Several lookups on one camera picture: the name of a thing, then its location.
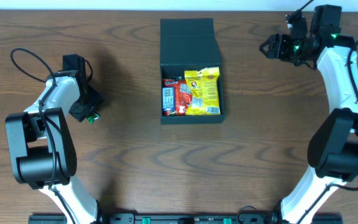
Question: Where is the green bar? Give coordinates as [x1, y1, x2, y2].
[86, 112, 100, 124]

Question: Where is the small blue gum pack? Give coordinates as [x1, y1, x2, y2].
[162, 87, 175, 112]

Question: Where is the yellow snack bag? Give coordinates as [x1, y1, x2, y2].
[185, 67, 221, 116]

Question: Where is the black box container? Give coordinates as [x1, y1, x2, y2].
[160, 18, 226, 124]

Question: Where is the red snack bag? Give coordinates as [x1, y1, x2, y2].
[162, 79, 192, 116]

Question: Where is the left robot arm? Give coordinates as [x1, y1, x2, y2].
[5, 69, 104, 223]

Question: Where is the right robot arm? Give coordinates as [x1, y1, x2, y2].
[259, 31, 358, 223]

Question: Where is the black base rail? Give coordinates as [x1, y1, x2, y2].
[28, 212, 343, 224]

